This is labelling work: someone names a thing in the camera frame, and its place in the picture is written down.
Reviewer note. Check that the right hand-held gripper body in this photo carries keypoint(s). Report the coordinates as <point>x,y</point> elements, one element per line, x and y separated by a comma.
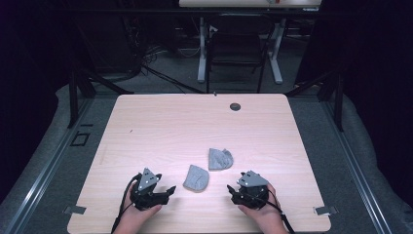
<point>251,191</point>

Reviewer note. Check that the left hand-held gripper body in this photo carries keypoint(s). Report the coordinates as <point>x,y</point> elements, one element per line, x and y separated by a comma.
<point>147,195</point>

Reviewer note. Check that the grey sock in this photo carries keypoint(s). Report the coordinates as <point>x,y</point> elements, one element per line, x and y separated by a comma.
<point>196,178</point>
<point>219,159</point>

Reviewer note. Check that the person's left hand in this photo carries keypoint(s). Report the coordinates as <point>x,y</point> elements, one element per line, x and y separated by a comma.
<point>136,217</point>

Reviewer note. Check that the person's right hand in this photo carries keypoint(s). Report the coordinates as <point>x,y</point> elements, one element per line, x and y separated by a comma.
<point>264,217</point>

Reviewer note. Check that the black round table grommet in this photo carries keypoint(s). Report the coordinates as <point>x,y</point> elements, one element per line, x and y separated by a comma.
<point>235,106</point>

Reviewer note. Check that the black metal stand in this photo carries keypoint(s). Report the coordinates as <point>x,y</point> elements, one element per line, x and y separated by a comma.
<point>74,94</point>
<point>337,97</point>

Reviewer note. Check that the black chair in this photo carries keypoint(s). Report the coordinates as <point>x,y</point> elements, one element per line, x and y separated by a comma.
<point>236,48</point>

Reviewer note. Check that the dark equipment cabinet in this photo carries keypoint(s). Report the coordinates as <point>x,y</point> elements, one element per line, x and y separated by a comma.
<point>107,42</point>

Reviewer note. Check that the grey table bracket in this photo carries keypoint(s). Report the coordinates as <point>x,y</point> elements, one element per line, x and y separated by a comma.
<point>326,210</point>
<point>74,210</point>

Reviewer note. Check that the aluminium floor rail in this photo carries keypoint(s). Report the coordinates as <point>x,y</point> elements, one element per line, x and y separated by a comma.
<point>355,169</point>
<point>48,169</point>

